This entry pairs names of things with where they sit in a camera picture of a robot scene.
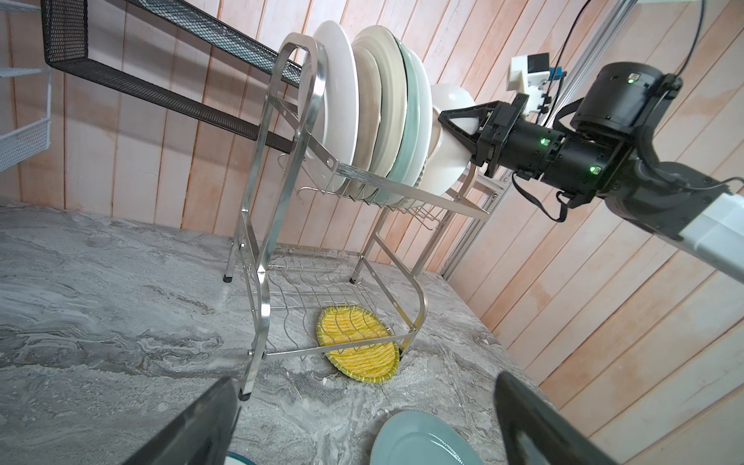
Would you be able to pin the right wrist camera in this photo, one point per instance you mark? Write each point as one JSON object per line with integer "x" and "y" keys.
{"x": 530, "y": 75}

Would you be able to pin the white wire mesh shelf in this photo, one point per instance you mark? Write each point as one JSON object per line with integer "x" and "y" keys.
{"x": 26, "y": 84}

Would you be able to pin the grey blue round plate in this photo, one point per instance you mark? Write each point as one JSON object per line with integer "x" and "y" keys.
{"x": 414, "y": 437}

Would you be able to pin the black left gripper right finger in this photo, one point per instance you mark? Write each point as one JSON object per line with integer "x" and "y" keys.
{"x": 534, "y": 433}

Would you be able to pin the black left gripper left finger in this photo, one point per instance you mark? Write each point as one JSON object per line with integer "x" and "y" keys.
{"x": 201, "y": 434}

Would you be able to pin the white plate dark lettered rim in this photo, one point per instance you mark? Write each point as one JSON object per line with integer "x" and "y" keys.
{"x": 416, "y": 171}

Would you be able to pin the orange woven bamboo plate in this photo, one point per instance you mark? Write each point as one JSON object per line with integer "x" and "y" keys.
{"x": 435, "y": 136}

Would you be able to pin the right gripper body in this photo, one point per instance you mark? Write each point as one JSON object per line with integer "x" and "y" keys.
{"x": 578, "y": 166}

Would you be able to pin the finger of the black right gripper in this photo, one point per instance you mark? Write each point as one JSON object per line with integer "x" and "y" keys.
{"x": 468, "y": 124}

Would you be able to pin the stainless steel dish rack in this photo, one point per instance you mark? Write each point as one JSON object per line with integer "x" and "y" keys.
{"x": 331, "y": 254}

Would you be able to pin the light green flower plate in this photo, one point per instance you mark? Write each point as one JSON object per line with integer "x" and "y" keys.
{"x": 402, "y": 164}

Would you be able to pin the cream plate with red flowers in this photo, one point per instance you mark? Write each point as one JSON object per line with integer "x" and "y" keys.
{"x": 382, "y": 45}

